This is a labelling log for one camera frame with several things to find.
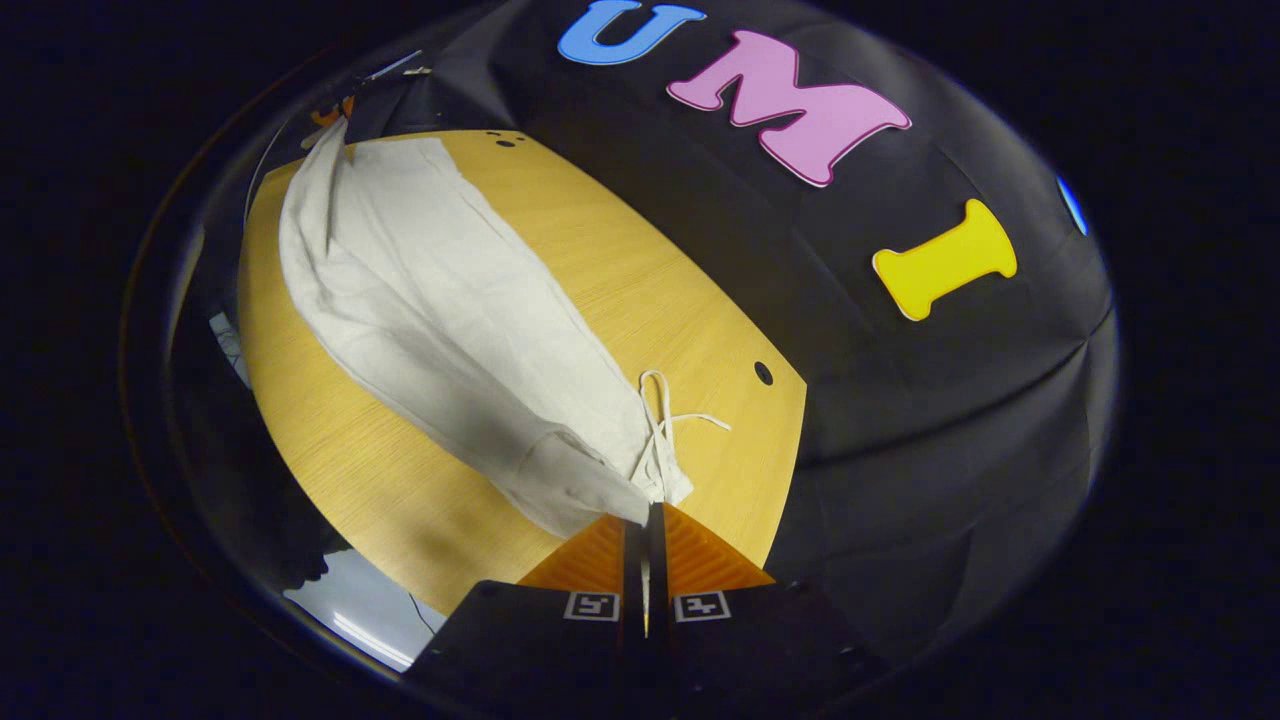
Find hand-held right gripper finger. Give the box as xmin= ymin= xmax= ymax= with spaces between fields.
xmin=646 ymin=503 xmax=891 ymax=701
xmin=403 ymin=513 xmax=647 ymax=701

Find white jeans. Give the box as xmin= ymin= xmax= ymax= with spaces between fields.
xmin=278 ymin=118 xmax=731 ymax=541

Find black backdrop cloth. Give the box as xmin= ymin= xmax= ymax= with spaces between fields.
xmin=170 ymin=0 xmax=1119 ymax=681

